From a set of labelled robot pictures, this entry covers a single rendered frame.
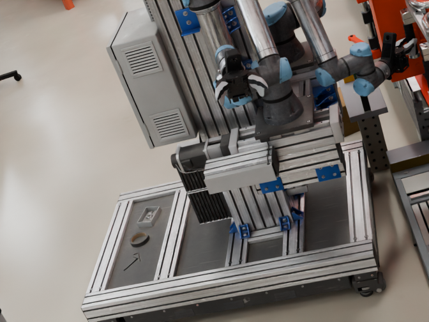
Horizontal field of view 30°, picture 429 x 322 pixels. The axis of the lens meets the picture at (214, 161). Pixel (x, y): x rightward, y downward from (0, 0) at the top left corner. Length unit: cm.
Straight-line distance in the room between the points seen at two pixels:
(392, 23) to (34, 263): 223
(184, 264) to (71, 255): 98
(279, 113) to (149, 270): 103
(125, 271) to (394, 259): 118
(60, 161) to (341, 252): 254
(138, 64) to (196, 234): 94
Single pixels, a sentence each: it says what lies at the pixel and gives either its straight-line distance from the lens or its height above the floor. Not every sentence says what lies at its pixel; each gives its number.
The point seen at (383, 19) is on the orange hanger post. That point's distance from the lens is 352.
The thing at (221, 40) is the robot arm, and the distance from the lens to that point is 282.
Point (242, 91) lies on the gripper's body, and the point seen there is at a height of 119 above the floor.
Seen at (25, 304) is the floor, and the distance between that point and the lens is 416.
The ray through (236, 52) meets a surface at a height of 131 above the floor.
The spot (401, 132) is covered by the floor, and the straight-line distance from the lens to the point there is 428.
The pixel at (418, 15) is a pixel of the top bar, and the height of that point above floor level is 98.
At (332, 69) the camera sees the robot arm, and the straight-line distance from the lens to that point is 297.
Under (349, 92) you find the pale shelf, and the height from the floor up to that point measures 45.
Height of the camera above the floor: 224
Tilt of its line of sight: 29 degrees down
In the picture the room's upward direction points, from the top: 22 degrees counter-clockwise
